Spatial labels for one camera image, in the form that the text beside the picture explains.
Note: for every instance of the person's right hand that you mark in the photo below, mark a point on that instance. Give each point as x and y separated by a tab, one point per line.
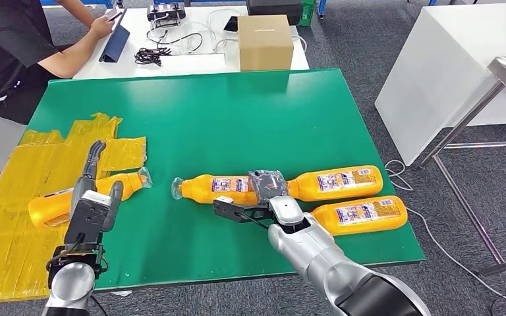
101	27

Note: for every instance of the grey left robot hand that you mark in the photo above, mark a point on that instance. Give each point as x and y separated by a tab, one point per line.
88	174

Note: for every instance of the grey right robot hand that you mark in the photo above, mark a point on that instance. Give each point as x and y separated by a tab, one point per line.
268	185

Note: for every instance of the black smartphone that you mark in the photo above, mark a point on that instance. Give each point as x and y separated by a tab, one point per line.
231	23
114	14

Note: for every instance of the orange plastic bottle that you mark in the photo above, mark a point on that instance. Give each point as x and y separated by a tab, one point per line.
366	216
213	187
48	209
344	183

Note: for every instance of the person's right forearm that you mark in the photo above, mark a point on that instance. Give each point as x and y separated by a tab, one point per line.
70	52

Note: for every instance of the person's left forearm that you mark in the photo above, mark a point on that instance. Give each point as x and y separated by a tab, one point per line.
76	11

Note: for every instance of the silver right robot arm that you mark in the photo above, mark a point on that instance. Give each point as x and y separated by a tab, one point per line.
314	253

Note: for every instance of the dark blue tablet case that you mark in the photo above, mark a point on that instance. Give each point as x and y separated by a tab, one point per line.
115	43

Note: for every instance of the white desk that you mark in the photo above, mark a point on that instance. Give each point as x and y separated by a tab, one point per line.
104	69

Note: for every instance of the black electronic device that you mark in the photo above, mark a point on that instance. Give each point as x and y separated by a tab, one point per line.
166	11

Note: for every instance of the yellow tape patch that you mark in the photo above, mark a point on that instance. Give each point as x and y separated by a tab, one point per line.
17	174

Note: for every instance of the person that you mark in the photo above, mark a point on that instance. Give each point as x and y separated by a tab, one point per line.
0	43

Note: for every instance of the white paper scrap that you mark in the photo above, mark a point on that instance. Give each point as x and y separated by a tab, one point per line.
122	293

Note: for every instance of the brown cardboard box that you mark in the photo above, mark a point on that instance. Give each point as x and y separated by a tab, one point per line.
265	43

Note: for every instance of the black hard case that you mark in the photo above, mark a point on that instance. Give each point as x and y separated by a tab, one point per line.
275	11

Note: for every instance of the green box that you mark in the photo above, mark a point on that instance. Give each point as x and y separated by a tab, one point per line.
308	12

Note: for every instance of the white cabinet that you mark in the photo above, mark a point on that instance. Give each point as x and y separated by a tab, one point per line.
445	65

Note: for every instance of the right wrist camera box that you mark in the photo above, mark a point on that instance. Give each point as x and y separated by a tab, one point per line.
227	209

